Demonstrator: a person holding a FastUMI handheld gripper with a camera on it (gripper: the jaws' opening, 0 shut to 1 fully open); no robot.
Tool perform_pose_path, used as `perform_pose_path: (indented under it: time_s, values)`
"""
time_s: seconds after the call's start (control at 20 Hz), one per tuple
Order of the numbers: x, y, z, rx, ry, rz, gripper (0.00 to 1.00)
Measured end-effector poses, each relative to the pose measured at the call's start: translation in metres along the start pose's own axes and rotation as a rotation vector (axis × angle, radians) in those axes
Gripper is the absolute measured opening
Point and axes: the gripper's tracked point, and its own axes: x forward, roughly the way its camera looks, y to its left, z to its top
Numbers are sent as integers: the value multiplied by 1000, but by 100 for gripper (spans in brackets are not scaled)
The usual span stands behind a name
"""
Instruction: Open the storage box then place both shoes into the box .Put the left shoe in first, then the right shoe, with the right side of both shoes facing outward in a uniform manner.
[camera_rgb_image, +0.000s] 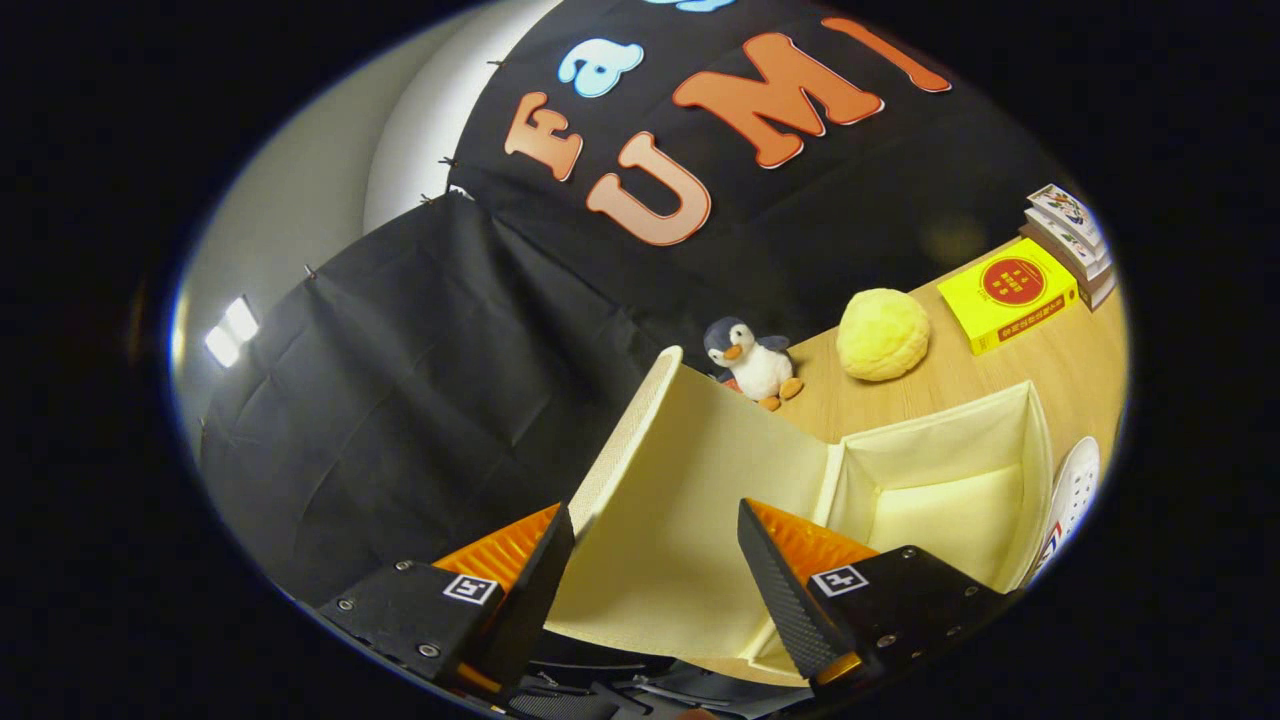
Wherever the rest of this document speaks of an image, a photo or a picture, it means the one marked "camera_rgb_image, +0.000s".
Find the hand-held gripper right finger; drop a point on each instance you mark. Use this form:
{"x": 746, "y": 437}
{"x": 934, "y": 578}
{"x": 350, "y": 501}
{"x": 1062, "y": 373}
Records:
{"x": 790, "y": 605}

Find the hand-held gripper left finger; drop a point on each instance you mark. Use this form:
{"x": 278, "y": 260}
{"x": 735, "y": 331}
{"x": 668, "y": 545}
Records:
{"x": 530, "y": 610}

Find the beige fabric storage box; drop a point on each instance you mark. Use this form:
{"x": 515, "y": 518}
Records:
{"x": 680, "y": 500}

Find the white canvas shoe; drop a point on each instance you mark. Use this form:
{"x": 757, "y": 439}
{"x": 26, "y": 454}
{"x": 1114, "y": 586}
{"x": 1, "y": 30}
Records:
{"x": 1078, "y": 480}

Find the penguin plush toy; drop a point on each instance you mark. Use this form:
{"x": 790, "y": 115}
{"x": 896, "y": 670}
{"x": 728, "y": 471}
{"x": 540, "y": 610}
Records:
{"x": 760, "y": 368}

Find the yellow plush ball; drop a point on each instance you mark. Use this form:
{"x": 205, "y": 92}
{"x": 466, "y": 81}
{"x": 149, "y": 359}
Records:
{"x": 882, "y": 335}

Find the yellow book with red circle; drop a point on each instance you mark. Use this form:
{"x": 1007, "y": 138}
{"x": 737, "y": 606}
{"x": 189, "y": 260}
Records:
{"x": 1010, "y": 285}

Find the ceiling light panel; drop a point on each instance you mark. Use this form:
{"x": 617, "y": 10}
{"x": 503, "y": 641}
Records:
{"x": 232, "y": 332}

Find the white floral cover book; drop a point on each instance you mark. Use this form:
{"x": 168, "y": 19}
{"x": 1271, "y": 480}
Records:
{"x": 1068, "y": 208}

